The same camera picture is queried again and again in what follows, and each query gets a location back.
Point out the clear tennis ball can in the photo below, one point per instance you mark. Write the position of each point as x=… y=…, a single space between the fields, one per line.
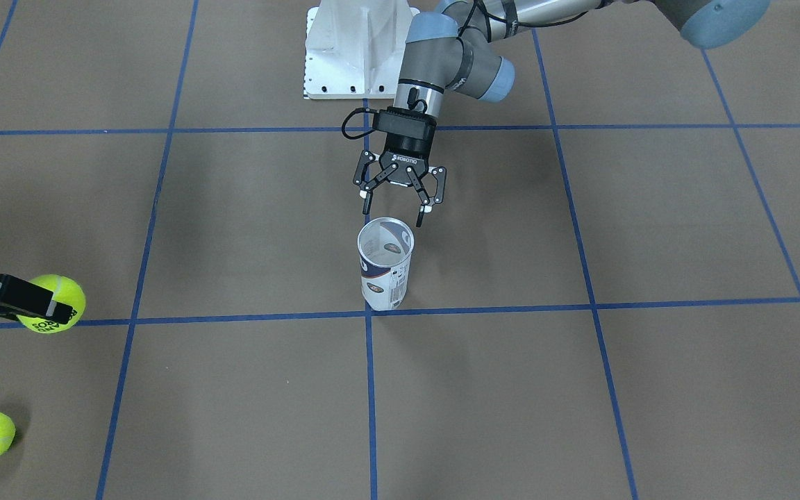
x=385 y=248

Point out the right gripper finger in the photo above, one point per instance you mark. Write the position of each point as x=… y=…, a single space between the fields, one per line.
x=22 y=298

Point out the white pedestal column base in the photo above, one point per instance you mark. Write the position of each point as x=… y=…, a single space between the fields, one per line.
x=354 y=49

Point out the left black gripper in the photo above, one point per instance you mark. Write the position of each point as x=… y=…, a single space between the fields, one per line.
x=405 y=146

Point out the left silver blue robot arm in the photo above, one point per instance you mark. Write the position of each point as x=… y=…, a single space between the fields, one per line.
x=447 y=50

